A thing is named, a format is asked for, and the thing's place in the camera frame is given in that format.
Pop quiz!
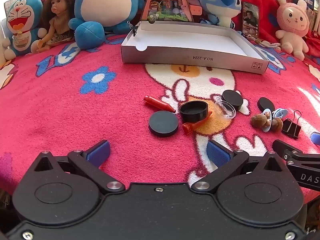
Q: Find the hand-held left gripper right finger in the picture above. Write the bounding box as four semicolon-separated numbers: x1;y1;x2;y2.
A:
191;140;288;194

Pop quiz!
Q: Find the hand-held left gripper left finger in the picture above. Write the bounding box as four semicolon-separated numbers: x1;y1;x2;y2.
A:
32;140;126;194

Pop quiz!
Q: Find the light blue plastic clip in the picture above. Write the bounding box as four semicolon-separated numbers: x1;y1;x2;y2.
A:
272;108;288;118
261;109;273;132

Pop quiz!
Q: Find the black round disc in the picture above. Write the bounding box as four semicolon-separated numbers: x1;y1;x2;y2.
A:
257;97;275;113
221;90;244;111
148;111;179;137

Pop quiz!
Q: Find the white cardboard box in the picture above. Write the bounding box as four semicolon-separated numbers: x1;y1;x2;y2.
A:
121;20;270;75

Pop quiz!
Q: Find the brown round toy piece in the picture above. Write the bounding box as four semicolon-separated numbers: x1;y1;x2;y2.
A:
270;118;283;132
250;114;269;128

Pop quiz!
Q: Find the red crayon lower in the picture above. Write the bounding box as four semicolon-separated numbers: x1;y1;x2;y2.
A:
182;110;212;134

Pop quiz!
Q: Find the red crayon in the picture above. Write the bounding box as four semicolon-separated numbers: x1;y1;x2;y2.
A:
142;96;176;113
182;110;212;134

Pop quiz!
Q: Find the clear plastic cup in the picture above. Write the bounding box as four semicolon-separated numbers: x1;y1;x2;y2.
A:
214;97;237;119

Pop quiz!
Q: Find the black open jar cap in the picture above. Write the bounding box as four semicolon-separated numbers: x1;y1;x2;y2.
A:
178;101;208;122

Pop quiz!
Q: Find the pink printed blanket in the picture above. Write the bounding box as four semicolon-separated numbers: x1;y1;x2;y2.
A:
0;30;320;202

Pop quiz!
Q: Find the red crayon upper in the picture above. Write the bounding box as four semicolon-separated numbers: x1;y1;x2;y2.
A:
142;96;176;113

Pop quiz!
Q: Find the pink rabbit plush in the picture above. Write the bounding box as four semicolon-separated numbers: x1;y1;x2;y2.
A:
274;0;312;61

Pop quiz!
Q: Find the small black binder clip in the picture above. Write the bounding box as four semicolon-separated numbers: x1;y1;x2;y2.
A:
127;21;140;37

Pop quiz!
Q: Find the black smartphone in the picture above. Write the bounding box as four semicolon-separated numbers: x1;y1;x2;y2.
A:
241;2;260;39

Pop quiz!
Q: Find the brown haired doll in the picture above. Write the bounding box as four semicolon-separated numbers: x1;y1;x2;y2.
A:
36;0;78;53

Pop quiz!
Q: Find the red cartoon blanket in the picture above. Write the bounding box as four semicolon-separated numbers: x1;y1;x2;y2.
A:
185;0;320;55

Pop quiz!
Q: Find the small pink box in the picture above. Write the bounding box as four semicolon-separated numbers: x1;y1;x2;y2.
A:
189;4;203;15

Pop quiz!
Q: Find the round blue mouse plush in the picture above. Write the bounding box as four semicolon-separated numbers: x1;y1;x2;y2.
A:
67;0;150;50

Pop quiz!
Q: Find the blue alien plush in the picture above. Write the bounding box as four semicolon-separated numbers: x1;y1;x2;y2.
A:
185;0;242;29

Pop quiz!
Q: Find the blue cat robot plush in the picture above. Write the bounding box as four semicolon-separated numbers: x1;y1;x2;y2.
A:
2;0;48;59

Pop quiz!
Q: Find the triangular pink toy house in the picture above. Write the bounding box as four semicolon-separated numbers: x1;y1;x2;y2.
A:
139;0;194;23

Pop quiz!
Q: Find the white braided lanyard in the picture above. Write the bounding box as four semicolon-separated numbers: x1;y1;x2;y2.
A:
246;36;282;49

